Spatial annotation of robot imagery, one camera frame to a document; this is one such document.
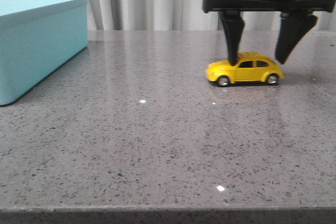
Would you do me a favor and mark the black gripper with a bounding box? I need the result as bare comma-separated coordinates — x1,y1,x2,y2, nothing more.
203,0,335,66

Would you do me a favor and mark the yellow toy beetle car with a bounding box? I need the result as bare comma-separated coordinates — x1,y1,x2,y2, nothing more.
206,51,284,87

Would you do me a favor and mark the light blue storage box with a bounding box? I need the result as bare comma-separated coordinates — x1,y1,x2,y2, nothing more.
1,0,88,105

